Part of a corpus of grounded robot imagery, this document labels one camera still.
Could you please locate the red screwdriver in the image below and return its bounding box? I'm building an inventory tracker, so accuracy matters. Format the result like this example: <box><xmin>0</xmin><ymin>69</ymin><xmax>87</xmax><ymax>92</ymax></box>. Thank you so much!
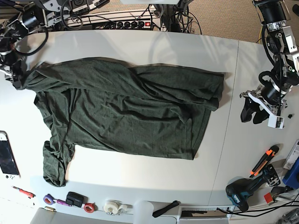
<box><xmin>12</xmin><ymin>186</ymin><xmax>35</xmax><ymax>199</ymax></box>

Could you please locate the purple tape roll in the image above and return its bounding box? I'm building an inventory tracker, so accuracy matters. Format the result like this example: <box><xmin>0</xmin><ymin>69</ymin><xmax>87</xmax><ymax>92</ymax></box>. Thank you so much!
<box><xmin>43</xmin><ymin>194</ymin><xmax>55</xmax><ymax>205</ymax></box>

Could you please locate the white handheld game console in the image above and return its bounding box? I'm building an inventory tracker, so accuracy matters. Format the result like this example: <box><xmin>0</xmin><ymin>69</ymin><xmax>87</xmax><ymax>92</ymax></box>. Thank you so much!
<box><xmin>0</xmin><ymin>131</ymin><xmax>20</xmax><ymax>180</ymax></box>

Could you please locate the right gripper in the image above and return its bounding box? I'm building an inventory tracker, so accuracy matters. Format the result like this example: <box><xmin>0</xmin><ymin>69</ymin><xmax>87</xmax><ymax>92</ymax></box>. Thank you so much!
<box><xmin>0</xmin><ymin>57</ymin><xmax>27</xmax><ymax>89</ymax></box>

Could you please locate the blue box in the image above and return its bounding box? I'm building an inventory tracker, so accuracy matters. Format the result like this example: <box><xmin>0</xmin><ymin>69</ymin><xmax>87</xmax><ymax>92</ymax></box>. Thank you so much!
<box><xmin>283</xmin><ymin>159</ymin><xmax>299</xmax><ymax>189</ymax></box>

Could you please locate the red tape roll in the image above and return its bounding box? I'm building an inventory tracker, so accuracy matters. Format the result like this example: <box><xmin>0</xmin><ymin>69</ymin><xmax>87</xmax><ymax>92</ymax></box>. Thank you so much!
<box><xmin>84</xmin><ymin>203</ymin><xmax>95</xmax><ymax>213</ymax></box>

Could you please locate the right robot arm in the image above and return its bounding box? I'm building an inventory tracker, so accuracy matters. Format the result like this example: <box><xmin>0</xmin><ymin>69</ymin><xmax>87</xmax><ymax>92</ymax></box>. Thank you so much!
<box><xmin>0</xmin><ymin>0</ymin><xmax>71</xmax><ymax>88</ymax></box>

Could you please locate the teal black power drill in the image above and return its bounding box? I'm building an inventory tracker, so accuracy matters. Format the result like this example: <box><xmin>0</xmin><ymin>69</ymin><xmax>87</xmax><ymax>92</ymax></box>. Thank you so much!
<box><xmin>226</xmin><ymin>164</ymin><xmax>281</xmax><ymax>212</ymax></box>

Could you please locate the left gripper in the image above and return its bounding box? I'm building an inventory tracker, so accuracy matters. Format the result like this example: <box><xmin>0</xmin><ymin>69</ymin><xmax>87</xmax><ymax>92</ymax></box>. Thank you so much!
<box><xmin>240</xmin><ymin>84</ymin><xmax>291</xmax><ymax>124</ymax></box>

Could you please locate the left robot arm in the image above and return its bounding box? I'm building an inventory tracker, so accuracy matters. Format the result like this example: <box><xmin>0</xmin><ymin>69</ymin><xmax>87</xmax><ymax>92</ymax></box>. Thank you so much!
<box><xmin>240</xmin><ymin>0</ymin><xmax>299</xmax><ymax>129</ymax></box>

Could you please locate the clear tape dispenser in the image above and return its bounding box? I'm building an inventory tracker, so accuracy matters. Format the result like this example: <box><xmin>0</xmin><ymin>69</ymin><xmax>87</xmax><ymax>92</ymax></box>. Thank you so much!
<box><xmin>103</xmin><ymin>200</ymin><xmax>133</xmax><ymax>215</ymax></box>

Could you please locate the white paper roll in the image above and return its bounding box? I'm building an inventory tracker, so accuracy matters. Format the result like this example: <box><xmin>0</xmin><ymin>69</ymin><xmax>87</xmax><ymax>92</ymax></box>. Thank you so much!
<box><xmin>133</xmin><ymin>201</ymin><xmax>154</xmax><ymax>224</ymax></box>

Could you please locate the dark green t-shirt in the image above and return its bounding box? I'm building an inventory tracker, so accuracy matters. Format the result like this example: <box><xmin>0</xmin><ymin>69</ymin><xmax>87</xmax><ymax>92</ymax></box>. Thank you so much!
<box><xmin>22</xmin><ymin>58</ymin><xmax>224</xmax><ymax>187</ymax></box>

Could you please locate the orange black utility knife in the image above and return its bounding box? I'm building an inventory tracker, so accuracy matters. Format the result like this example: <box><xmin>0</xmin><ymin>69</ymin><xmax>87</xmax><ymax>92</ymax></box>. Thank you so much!
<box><xmin>249</xmin><ymin>145</ymin><xmax>279</xmax><ymax>178</ymax></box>

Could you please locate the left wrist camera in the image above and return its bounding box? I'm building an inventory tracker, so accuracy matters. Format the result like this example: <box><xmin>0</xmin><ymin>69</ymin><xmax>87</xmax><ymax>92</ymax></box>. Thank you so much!
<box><xmin>268</xmin><ymin>115</ymin><xmax>284</xmax><ymax>129</ymax></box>

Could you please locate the black power strip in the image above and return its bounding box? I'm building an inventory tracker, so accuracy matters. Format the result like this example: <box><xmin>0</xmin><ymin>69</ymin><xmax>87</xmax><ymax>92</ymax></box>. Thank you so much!
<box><xmin>92</xmin><ymin>21</ymin><xmax>161</xmax><ymax>31</ymax></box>

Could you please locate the black action camera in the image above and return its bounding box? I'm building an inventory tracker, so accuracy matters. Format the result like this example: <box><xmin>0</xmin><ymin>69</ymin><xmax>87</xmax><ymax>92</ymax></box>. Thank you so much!
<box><xmin>65</xmin><ymin>191</ymin><xmax>84</xmax><ymax>208</ymax></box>

